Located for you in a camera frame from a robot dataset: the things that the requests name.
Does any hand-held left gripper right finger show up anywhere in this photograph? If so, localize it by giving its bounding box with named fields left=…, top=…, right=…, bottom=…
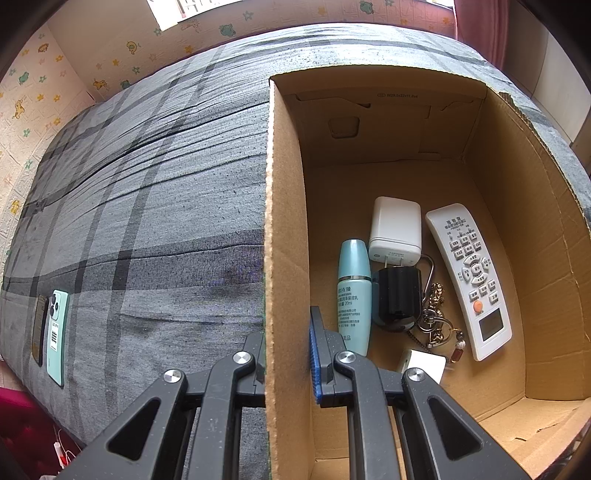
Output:
left=308, top=305, right=532, bottom=480

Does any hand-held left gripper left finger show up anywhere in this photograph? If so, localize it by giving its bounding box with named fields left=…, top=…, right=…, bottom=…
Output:
left=55, top=330, right=267, bottom=480

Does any teal cosmetic bottle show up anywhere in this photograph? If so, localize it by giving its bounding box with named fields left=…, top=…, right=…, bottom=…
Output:
left=337, top=239, right=373, bottom=357

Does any small black container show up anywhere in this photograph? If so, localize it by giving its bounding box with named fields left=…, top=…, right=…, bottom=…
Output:
left=372, top=267, right=423, bottom=333

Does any small white charger plug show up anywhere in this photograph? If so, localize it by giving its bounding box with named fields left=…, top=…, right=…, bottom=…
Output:
left=397, top=349, right=448, bottom=385

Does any metal keychain with carabiner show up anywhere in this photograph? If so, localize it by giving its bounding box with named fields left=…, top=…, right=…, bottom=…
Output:
left=406, top=254, right=465, bottom=365

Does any large white charger plug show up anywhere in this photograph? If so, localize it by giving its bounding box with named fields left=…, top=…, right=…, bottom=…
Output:
left=368, top=196, right=423, bottom=268

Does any white remote control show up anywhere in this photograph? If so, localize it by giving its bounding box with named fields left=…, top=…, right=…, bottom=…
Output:
left=425, top=203, right=513, bottom=361

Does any cardboard box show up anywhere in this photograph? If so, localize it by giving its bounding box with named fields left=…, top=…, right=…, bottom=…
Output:
left=263, top=65, right=591, bottom=480

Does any grey plaid blanket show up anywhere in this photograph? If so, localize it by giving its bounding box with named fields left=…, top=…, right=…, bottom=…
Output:
left=0, top=22, right=591, bottom=480

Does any mint green smartphone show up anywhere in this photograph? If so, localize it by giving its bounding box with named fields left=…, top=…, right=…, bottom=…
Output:
left=45, top=290, right=70, bottom=387

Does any dark smartphone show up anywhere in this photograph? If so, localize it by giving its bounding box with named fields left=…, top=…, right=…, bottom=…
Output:
left=31, top=294, right=49, bottom=367

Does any red cloth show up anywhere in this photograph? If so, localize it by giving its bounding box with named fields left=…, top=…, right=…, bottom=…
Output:
left=0, top=360, right=84, bottom=480

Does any barred window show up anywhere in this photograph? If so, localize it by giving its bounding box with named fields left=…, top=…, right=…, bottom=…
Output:
left=148, top=0, right=455, bottom=31

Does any beige wardrobe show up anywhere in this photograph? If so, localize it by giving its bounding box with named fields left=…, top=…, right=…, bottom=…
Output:
left=503, top=18, right=591, bottom=153

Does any pink curtain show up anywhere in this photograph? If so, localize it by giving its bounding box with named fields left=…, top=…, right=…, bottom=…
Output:
left=455, top=0, right=509, bottom=61

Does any white cable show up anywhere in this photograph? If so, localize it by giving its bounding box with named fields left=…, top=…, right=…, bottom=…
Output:
left=53, top=429, right=77, bottom=468

